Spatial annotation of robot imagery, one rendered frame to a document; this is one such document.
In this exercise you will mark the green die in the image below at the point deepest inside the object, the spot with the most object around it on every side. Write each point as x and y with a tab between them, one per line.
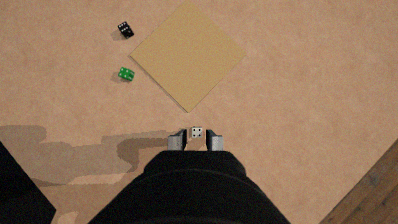
126	74

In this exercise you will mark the white die with black pips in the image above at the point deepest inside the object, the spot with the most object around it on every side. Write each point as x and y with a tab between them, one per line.
196	132

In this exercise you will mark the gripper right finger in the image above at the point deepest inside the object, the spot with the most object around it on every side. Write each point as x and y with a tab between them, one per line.
213	142

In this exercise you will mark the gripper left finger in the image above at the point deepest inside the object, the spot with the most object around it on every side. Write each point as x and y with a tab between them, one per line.
178	141

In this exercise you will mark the tan square mat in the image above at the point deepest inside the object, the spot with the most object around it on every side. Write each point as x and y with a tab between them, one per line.
188	55

